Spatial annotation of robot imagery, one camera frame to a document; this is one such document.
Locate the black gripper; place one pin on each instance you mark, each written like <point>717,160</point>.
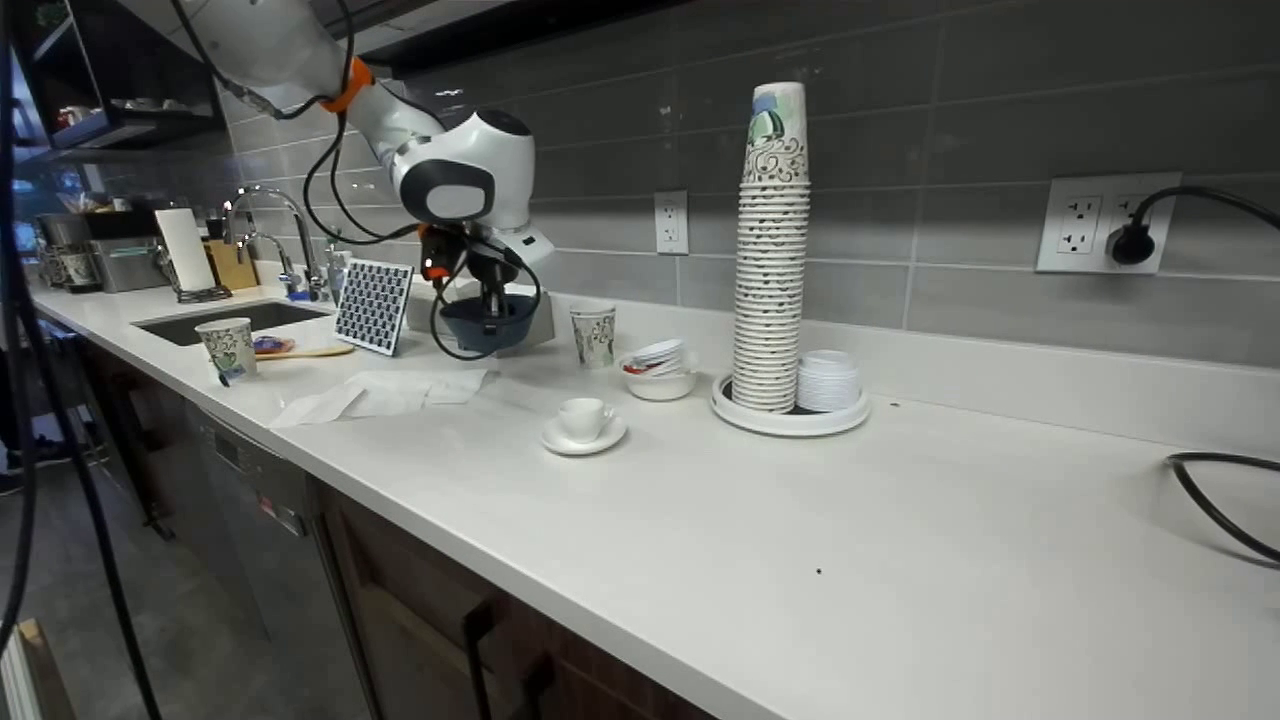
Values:
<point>482,258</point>

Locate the blue bowl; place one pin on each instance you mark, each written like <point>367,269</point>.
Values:
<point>488,335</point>

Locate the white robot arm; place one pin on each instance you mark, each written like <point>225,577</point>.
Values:
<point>441,142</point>

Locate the clear drinking glass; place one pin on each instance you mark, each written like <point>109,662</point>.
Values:
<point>592,336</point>

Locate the blue patterned square board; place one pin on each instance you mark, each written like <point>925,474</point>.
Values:
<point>375,306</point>

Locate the white paper sheet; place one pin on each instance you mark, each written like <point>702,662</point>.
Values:
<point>400,391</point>

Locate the small white cup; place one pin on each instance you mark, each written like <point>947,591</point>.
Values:
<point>585,417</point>

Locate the wooden spoon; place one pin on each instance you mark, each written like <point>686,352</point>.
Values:
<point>307,352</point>

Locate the small blue bottle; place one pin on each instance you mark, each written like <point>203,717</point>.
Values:
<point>298,287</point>

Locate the chrome faucet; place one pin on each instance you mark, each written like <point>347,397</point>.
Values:
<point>298,221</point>

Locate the steel sink basin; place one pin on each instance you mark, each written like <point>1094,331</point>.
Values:
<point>235,322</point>

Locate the floral paper cup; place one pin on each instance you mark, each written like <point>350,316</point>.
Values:
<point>229,351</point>

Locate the tall paper cup stack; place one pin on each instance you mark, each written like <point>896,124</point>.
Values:
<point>772,264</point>

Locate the white card on stand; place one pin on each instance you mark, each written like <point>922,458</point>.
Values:
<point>187,251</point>

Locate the white round tray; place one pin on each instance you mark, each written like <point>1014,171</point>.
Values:
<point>787,422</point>

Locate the steel dishwasher front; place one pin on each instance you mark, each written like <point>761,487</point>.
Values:
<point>274,562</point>

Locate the short white cup stack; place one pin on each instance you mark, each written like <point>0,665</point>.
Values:
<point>831,383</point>

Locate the grey countertop appliance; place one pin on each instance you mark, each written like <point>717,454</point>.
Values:
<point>106,258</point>

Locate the white four-socket wall outlet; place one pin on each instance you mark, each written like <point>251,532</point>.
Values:
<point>1086,227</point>

